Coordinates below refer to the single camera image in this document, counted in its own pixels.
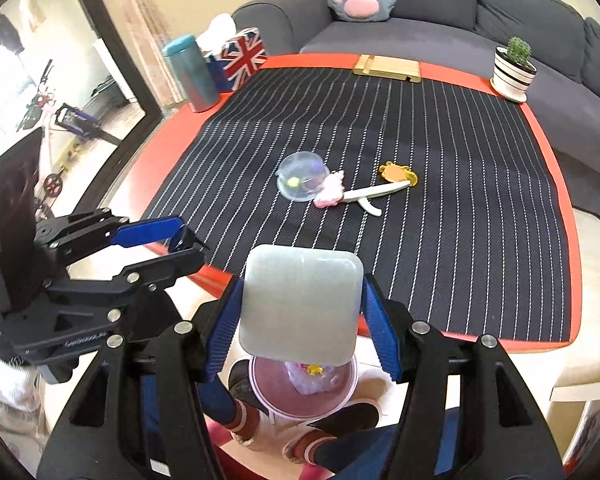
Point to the wooden phone stand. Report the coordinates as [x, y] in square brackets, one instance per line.
[390, 67]

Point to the pink translucent bin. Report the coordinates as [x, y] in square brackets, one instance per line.
[275, 390]

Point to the black framed glass door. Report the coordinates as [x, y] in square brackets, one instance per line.
[125, 85]

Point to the orange bear shaped toy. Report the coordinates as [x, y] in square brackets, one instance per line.
[395, 174]

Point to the small yellow green toy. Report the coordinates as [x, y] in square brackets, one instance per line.
[294, 180]

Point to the teal tumbler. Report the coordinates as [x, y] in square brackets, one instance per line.
[195, 80]

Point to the light blue square case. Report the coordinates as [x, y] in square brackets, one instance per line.
[300, 305]

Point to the clear dome capsule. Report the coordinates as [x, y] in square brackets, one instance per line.
[305, 170]

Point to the flag print tissue box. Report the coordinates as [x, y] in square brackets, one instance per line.
[245, 60]

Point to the crumpled purple plastic wrap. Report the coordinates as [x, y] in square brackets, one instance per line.
[305, 385]

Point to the potted cactus in striped pot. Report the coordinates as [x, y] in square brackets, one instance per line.
[512, 77]

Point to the dark grey sofa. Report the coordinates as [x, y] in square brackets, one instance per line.
[455, 20]

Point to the white tissue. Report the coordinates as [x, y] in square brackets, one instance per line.
[220, 30]

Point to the white tool with pink bunny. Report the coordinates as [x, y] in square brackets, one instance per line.
[375, 191]

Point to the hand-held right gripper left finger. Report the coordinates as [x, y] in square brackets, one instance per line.
[225, 330]

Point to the small bicycle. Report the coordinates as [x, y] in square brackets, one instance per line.
[75, 120]

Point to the black striped table mat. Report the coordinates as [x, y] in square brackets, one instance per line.
[430, 260]

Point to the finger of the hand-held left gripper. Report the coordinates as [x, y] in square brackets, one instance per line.
[147, 232]
[155, 272]

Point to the beige curtain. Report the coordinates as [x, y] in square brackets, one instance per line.
[145, 35]

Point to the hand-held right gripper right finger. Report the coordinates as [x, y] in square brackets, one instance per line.
[380, 330]

